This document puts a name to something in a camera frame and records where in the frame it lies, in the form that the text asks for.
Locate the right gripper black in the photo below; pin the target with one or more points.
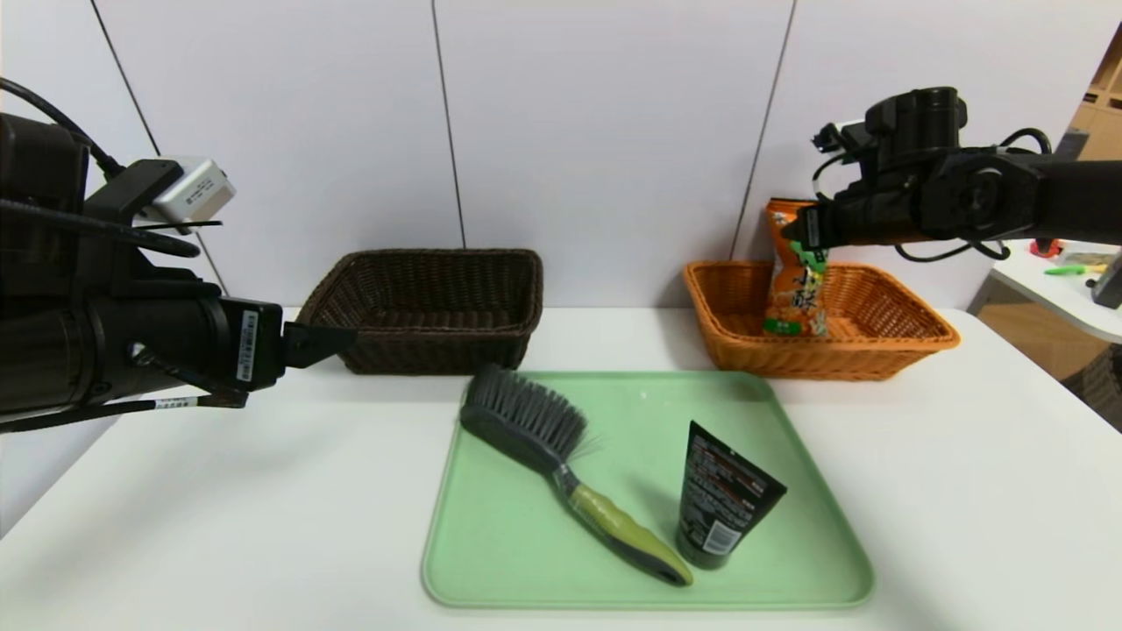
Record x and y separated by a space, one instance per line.
814 230

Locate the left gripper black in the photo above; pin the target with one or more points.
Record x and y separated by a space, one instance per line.
252 345

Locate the orange snack bag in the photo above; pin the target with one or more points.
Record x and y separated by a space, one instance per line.
796 289

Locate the black squeeze tube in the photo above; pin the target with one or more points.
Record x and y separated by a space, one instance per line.
723 491

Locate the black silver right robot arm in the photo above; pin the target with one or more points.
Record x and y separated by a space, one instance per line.
1078 197

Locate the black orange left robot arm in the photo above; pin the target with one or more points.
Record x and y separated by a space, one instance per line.
70 350

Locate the dark brown wicker basket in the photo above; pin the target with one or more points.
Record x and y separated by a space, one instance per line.
421 307

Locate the orange wicker basket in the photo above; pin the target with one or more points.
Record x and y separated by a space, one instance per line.
877 350

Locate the small red object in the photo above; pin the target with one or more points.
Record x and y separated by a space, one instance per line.
1045 248

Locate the white side table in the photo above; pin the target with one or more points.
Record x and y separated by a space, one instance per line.
1052 298

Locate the green pen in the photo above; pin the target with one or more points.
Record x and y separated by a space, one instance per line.
1074 269

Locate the light green plastic tray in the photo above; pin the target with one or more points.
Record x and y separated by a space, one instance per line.
526 543

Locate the dark upright object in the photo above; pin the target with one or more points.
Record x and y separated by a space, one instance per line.
1109 285

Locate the wooden cabinet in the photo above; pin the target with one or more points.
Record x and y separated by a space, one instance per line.
1100 105

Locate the dark woven chair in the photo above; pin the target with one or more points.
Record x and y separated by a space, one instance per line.
1096 386

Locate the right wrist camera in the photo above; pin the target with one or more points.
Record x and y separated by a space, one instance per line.
841 136

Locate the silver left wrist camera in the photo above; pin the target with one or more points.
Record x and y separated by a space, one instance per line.
193 188

